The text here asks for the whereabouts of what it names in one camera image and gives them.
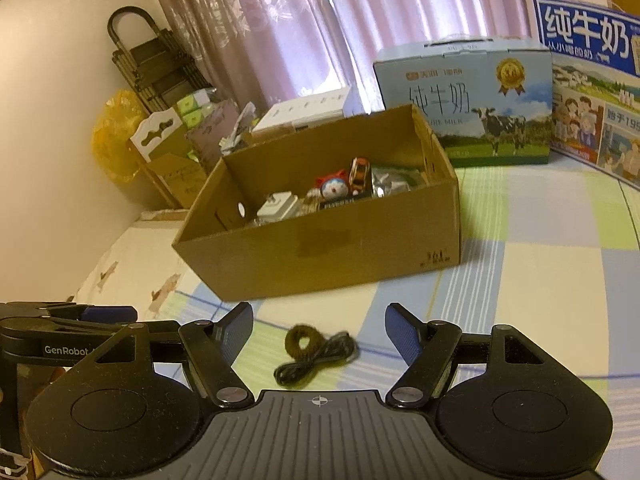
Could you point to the white cardboard box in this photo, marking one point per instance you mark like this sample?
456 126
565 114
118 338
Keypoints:
307 111

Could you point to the white power adapter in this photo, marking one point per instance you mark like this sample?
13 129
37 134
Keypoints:
278 206

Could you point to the brown cardboard box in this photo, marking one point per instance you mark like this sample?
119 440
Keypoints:
367 240

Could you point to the open brown carton with handle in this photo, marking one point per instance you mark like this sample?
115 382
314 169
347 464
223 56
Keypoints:
166 155

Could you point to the black folding rack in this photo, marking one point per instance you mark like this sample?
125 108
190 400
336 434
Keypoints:
158 71

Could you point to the brown hair scrunchie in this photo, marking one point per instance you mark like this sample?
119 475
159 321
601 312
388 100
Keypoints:
302 342

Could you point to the cotton swab bag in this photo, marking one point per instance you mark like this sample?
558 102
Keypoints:
258 221

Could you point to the green tissue packs in carton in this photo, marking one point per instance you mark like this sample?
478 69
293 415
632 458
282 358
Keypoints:
196 106

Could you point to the silver green foil packet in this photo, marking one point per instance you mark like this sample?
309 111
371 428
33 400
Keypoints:
390 180

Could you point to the dark blue milk carton box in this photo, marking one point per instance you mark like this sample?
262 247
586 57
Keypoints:
595 84

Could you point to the bin with crumpled papers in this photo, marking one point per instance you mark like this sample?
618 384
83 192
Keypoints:
220 133

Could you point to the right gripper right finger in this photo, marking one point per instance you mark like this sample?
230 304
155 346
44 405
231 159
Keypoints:
428 349

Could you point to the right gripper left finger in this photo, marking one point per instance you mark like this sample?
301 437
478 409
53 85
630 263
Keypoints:
211 349

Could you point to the light blue milk carton box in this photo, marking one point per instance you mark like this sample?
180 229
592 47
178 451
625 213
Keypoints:
488 99

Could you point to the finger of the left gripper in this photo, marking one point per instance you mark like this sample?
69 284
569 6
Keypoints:
93 314

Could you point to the yellow plastic bag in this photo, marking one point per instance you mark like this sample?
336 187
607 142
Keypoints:
117 123

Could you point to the pink curtain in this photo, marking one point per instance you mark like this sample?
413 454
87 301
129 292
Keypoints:
268 51

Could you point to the white toy race car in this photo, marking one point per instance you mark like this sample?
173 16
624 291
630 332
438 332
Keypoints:
359 179

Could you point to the checkered bed sheet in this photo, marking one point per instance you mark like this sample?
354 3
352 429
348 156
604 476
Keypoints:
552 250

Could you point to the red Doraemon toy figure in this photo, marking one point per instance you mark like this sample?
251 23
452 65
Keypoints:
330 188

